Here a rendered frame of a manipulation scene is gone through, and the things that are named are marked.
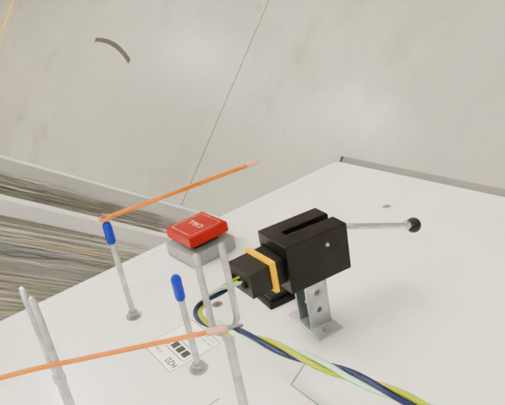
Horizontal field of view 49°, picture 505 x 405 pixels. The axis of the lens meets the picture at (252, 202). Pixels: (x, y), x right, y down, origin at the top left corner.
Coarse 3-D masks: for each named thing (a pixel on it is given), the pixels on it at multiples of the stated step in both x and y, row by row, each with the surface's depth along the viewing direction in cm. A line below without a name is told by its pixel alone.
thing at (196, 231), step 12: (192, 216) 62; (204, 216) 62; (168, 228) 61; (180, 228) 60; (192, 228) 59; (204, 228) 59; (216, 228) 59; (180, 240) 59; (192, 240) 57; (204, 240) 58
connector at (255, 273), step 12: (264, 252) 42; (276, 252) 42; (240, 264) 41; (252, 264) 41; (264, 264) 41; (276, 264) 41; (240, 276) 41; (252, 276) 40; (264, 276) 40; (240, 288) 42; (252, 288) 40; (264, 288) 41
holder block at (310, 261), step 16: (288, 224) 44; (304, 224) 44; (320, 224) 43; (336, 224) 42; (272, 240) 42; (288, 240) 41; (304, 240) 41; (320, 240) 41; (336, 240) 42; (288, 256) 40; (304, 256) 41; (320, 256) 42; (336, 256) 43; (288, 272) 41; (304, 272) 42; (320, 272) 42; (336, 272) 43; (288, 288) 42; (304, 288) 42
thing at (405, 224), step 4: (348, 224) 45; (352, 224) 45; (356, 224) 45; (360, 224) 46; (364, 224) 46; (368, 224) 46; (372, 224) 46; (376, 224) 46; (380, 224) 47; (384, 224) 47; (388, 224) 47; (392, 224) 47; (396, 224) 48; (400, 224) 48; (404, 224) 48; (408, 224) 48; (348, 228) 45; (352, 228) 45; (356, 228) 46; (360, 228) 46; (364, 228) 46; (368, 228) 46; (372, 228) 46; (376, 228) 47; (380, 228) 47; (408, 228) 48; (292, 232) 43; (328, 244) 42
